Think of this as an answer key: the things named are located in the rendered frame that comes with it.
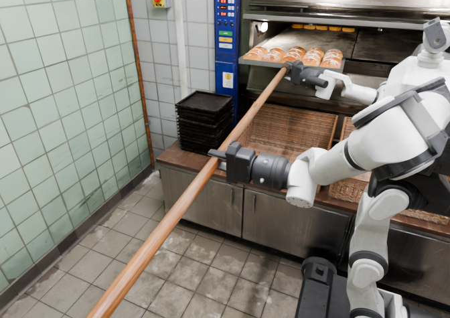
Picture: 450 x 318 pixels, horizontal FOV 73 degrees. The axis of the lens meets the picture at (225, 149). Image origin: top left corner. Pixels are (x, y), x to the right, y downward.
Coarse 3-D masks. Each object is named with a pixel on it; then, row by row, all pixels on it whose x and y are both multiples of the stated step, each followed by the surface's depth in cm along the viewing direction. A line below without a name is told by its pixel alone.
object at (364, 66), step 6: (348, 60) 173; (354, 60) 173; (360, 60) 173; (366, 60) 173; (348, 66) 175; (354, 66) 173; (360, 66) 172; (366, 66) 171; (372, 66) 170; (378, 66) 168; (384, 66) 167; (390, 66) 166
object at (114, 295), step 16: (272, 80) 135; (256, 112) 110; (240, 128) 96; (224, 144) 87; (208, 176) 75; (192, 192) 69; (176, 208) 64; (160, 224) 60; (176, 224) 63; (160, 240) 58; (144, 256) 54; (128, 272) 51; (112, 288) 48; (128, 288) 50; (96, 304) 46; (112, 304) 47
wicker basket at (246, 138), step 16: (272, 112) 203; (288, 112) 199; (304, 112) 195; (320, 112) 191; (256, 128) 210; (288, 128) 201; (304, 128) 197; (320, 128) 193; (256, 144) 209; (272, 144) 208; (288, 144) 204; (320, 144) 196
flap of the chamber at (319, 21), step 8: (248, 16) 169; (256, 16) 167; (264, 16) 166; (272, 16) 164; (280, 16) 162; (288, 16) 161; (336, 24) 154; (344, 24) 152; (352, 24) 151; (360, 24) 149; (368, 24) 148; (376, 24) 147; (384, 24) 146; (392, 24) 144; (400, 24) 143; (408, 24) 142; (416, 24) 141
